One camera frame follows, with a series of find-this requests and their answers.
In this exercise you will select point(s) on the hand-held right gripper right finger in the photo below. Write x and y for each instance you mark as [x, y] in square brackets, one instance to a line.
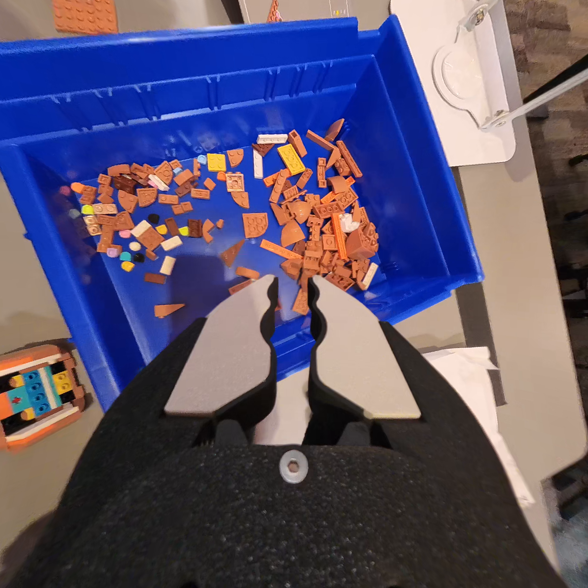
[358, 363]

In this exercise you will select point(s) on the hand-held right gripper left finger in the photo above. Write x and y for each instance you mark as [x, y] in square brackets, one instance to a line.
[220, 358]

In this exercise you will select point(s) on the pile of lego pieces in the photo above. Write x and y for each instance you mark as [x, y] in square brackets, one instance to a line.
[321, 216]

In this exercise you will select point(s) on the blue plastic bin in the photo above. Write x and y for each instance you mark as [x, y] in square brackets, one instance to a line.
[138, 115]

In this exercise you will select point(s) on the partly built colourful lego model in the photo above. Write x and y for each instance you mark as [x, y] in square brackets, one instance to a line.
[36, 390]

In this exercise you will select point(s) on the large brown lego plate assembly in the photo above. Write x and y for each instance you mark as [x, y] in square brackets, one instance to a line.
[85, 13]

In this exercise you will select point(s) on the white paper sheet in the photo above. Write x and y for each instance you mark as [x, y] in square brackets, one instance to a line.
[468, 390]

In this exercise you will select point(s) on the clear acrylic stand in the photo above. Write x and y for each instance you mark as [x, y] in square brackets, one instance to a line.
[459, 82]

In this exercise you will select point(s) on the white base board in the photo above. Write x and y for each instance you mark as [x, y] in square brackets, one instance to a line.
[498, 59]

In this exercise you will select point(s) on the grey instruction booklet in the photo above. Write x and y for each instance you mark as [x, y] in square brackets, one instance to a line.
[312, 9]

